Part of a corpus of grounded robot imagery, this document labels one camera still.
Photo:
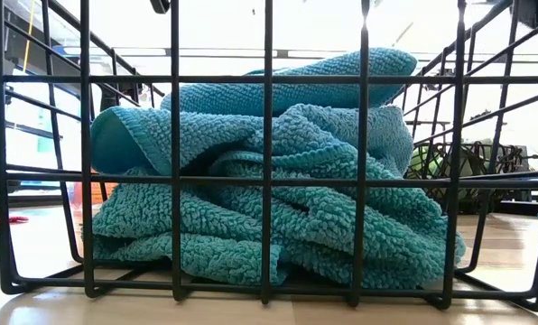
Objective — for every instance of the green microfiber towel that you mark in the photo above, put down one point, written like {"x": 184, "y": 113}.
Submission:
{"x": 424, "y": 162}

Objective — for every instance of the blue microfiber towel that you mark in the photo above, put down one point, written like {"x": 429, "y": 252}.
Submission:
{"x": 224, "y": 135}
{"x": 224, "y": 225}
{"x": 296, "y": 97}

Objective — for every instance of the clear plastic bin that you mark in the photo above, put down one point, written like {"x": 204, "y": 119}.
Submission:
{"x": 108, "y": 189}

